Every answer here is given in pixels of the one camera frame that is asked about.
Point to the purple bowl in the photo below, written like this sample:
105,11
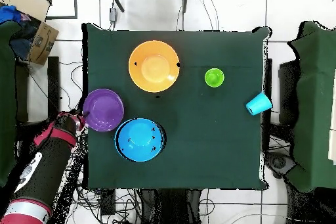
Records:
103,109

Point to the light blue bowl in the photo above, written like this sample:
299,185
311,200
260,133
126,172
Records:
140,140

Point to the light green cup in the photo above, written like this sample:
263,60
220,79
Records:
214,77

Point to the light blue cup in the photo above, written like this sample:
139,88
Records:
258,104

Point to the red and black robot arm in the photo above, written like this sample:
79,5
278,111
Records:
42,168

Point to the green cloth covered table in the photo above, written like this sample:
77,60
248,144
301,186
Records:
315,103
8,90

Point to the large orange bowl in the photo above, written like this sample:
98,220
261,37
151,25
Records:
153,67

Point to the cardboard box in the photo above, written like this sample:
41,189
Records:
44,42

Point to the black floor box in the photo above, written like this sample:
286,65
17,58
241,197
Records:
108,202

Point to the grey power adapter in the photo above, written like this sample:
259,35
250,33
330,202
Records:
113,14

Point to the black tripod leg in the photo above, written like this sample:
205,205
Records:
118,3
185,0

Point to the blue cloth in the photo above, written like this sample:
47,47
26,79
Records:
9,13

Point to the dark green tablecloth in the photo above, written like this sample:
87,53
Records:
210,142

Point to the black stool frame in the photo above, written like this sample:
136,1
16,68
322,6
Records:
53,82

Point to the thin black frame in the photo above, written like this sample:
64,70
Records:
75,3

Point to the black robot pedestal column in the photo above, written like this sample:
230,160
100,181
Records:
170,205

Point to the black pedestal base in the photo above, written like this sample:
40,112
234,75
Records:
279,162

